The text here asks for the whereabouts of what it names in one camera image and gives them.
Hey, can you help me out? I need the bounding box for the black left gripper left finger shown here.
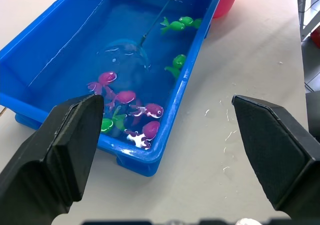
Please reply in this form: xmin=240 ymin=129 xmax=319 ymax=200
xmin=0 ymin=94 xmax=105 ymax=225

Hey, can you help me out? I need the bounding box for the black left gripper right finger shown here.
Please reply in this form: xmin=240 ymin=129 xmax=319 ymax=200
xmin=231 ymin=94 xmax=320 ymax=225

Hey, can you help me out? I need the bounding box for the small blue fishing net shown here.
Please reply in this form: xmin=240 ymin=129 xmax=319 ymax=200
xmin=98 ymin=0 xmax=177 ymax=73

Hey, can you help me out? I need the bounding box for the green toy fish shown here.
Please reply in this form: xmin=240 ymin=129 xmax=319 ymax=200
xmin=101 ymin=106 xmax=127 ymax=134
xmin=164 ymin=54 xmax=187 ymax=80
xmin=159 ymin=16 xmax=186 ymax=35
xmin=178 ymin=16 xmax=203 ymax=30

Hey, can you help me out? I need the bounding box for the pink plastic bucket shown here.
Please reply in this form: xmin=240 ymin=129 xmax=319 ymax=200
xmin=212 ymin=0 xmax=243 ymax=19

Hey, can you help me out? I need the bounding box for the purple toy fish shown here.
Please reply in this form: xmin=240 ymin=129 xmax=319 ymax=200
xmin=87 ymin=71 xmax=118 ymax=96
xmin=124 ymin=120 xmax=161 ymax=150
xmin=129 ymin=103 xmax=165 ymax=119
xmin=106 ymin=90 xmax=137 ymax=111

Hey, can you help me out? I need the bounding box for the blue plastic tub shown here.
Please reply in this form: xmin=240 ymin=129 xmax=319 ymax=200
xmin=0 ymin=0 xmax=227 ymax=178

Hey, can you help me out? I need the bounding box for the red round object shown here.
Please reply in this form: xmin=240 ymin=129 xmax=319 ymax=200
xmin=310 ymin=26 xmax=320 ymax=48

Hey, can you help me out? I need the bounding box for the white metal shelf frame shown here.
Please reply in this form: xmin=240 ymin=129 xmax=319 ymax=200
xmin=297 ymin=0 xmax=320 ymax=40

